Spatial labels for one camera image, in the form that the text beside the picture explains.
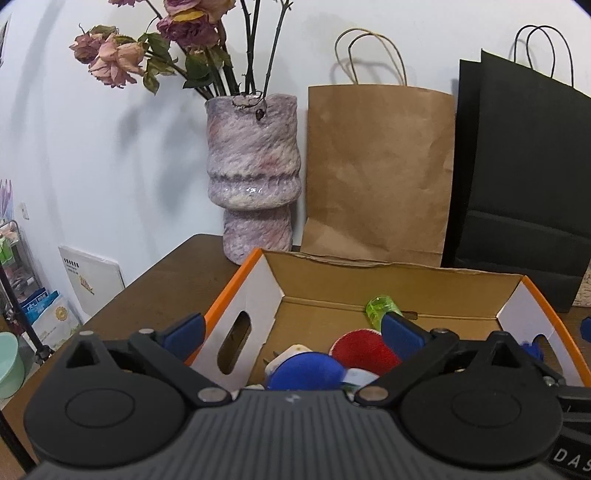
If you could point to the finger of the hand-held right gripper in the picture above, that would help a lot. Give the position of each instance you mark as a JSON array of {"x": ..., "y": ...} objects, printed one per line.
[
  {"x": 545, "y": 364},
  {"x": 586, "y": 328}
]

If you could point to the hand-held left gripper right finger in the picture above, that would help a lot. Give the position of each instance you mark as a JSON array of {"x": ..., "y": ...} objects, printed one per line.
[{"x": 400, "y": 336}]

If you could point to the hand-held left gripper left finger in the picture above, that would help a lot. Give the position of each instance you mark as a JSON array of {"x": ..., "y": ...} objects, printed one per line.
[{"x": 185, "y": 334}]

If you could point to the green spray bottle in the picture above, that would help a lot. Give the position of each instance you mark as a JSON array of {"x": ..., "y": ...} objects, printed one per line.
[{"x": 381, "y": 310}]

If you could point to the red and white lint brush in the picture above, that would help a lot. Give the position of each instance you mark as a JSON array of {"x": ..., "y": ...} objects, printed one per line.
[{"x": 362, "y": 353}]

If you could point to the red cardboard box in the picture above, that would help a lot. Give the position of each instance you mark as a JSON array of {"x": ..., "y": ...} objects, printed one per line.
[{"x": 369, "y": 286}]

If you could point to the clear food container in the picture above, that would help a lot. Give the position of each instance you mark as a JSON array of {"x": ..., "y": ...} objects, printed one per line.
[{"x": 584, "y": 286}]

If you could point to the white flat board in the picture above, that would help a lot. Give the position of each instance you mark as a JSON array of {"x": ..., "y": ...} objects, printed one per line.
[{"x": 92, "y": 277}]

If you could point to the blue and white packages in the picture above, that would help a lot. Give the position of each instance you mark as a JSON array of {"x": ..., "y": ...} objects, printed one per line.
[{"x": 51, "y": 318}]

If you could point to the black paper bag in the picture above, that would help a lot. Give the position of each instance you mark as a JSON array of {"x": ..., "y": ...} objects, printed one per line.
[{"x": 526, "y": 184}]

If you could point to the brown paper bag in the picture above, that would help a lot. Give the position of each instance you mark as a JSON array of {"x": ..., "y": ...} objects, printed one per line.
[{"x": 378, "y": 180}]

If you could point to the black light stand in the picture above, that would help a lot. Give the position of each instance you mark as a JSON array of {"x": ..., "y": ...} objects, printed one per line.
[{"x": 27, "y": 327}]

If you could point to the purple marbled ceramic vase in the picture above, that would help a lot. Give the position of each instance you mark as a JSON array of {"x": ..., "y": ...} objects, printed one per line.
[{"x": 254, "y": 170}]

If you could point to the green plastic bucket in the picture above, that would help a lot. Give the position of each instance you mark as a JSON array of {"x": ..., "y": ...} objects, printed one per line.
[{"x": 9, "y": 367}]

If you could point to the dried pink roses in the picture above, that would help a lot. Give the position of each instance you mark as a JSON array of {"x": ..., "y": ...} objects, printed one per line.
[{"x": 189, "y": 32}]

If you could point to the white wall outlet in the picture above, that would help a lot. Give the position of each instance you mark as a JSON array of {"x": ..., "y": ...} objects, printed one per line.
[{"x": 24, "y": 210}]

